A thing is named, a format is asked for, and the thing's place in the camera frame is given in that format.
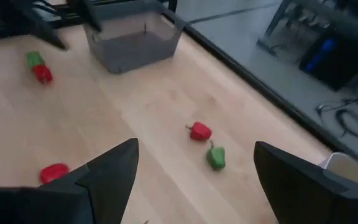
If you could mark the blue cylindrical object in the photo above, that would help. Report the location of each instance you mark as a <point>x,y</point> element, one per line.
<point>320,54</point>

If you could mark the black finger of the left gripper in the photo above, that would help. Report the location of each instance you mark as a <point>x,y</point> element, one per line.
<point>90,15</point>
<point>45,31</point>

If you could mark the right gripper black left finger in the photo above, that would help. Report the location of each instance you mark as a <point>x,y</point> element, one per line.
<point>110,180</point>

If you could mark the dark taupe plastic basket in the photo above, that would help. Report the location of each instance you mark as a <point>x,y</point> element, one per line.
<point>129,53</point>

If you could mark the dark metal equipment rack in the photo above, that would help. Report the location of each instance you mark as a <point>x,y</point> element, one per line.
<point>346,28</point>

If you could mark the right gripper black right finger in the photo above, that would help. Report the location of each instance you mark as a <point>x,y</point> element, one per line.
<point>291,186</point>

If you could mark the green toy pepper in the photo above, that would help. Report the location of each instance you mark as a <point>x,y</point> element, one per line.
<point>216,158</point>
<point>34,59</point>

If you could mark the red toy pepper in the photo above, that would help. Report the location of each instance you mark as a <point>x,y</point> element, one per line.
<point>54,172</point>
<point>43,74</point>
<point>200,132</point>

